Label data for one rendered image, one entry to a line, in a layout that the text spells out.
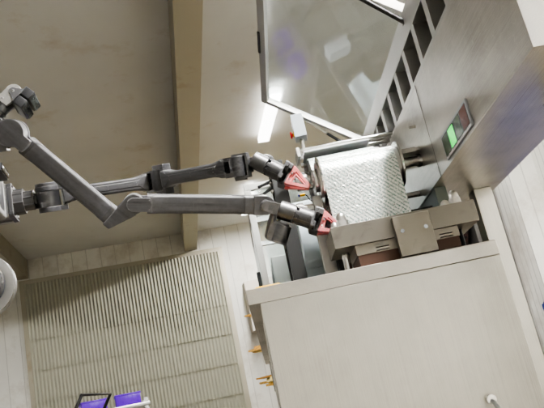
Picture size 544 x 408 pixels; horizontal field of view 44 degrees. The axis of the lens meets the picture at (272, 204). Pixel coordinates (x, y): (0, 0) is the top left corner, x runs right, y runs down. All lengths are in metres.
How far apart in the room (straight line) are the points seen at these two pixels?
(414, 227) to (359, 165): 0.35
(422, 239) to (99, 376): 9.14
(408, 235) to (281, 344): 0.45
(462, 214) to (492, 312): 0.28
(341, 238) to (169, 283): 9.05
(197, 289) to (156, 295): 0.64
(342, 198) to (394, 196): 0.16
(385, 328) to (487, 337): 0.25
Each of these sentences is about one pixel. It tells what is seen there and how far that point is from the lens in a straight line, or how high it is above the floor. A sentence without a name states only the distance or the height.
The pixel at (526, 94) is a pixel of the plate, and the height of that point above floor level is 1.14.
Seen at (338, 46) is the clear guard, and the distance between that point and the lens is 2.54.
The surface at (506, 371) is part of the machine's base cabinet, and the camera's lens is 1.81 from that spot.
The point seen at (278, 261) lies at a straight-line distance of 3.07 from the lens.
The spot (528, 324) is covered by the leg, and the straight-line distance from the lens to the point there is 2.26.
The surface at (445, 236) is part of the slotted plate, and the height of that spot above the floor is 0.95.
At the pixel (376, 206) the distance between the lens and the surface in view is 2.08.
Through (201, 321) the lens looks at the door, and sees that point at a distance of 10.71.
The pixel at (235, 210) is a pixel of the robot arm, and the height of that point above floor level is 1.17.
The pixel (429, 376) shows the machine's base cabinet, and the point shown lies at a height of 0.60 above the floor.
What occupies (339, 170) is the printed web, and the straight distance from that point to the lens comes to 2.10.
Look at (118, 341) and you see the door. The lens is 10.73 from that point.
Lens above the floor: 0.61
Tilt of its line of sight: 16 degrees up
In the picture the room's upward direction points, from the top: 12 degrees counter-clockwise
